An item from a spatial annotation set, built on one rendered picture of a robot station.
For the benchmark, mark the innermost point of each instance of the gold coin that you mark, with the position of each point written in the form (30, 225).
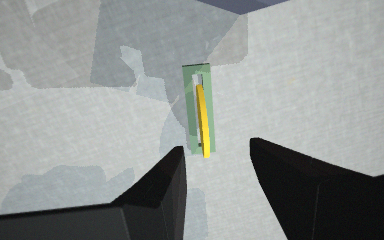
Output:
(203, 121)

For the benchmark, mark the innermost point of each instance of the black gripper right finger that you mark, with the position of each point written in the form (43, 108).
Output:
(315, 200)

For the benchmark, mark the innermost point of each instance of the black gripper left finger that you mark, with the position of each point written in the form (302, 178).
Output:
(152, 209)

